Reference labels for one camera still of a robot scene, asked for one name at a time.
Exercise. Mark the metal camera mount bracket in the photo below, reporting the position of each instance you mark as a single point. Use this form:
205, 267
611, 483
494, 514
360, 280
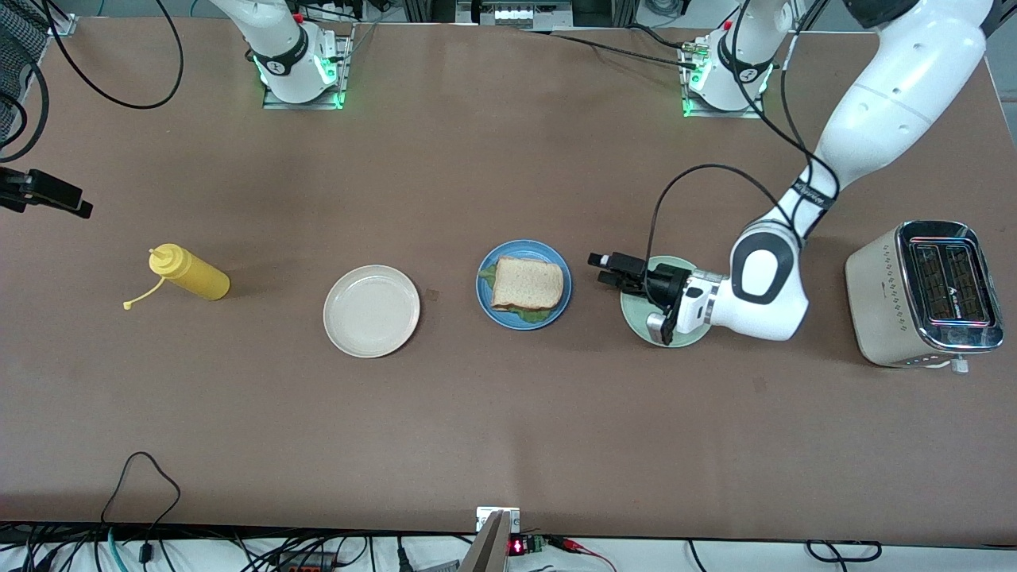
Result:
496, 548

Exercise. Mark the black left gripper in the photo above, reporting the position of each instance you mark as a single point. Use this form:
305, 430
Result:
661, 283

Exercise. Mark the metal table corner bracket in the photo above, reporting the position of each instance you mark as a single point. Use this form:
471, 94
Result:
63, 26

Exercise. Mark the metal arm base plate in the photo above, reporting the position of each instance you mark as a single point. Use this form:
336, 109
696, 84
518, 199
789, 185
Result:
723, 114
302, 105

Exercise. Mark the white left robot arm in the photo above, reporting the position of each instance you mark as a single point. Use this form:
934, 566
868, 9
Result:
898, 87

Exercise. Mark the green lettuce leaf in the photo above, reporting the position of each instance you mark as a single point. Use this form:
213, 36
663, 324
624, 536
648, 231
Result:
486, 276

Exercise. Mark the beige round plate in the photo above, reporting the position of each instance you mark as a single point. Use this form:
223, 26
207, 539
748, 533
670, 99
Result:
371, 311

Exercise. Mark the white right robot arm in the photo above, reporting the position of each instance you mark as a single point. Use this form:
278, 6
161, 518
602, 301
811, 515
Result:
278, 40

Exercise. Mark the blue round plate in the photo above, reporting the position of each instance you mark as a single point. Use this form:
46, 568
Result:
524, 248

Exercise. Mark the grey mesh chair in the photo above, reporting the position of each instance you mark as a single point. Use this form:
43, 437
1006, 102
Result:
20, 48

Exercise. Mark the light green round plate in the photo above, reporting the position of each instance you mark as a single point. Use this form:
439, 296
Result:
632, 310

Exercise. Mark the yellow mustard squeeze bottle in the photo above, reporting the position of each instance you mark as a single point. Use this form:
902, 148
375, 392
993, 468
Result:
199, 276

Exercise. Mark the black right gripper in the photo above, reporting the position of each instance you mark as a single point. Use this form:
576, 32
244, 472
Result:
41, 191

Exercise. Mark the cream and chrome toaster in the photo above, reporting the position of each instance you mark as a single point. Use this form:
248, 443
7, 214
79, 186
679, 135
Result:
882, 310

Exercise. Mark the small red-lit circuit board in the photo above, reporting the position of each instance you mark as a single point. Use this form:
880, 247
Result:
528, 545

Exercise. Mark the metal box with white lights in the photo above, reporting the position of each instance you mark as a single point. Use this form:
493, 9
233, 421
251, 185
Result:
515, 14

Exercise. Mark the toasted bread slice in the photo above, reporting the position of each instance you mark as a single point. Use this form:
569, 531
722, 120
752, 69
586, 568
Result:
528, 284

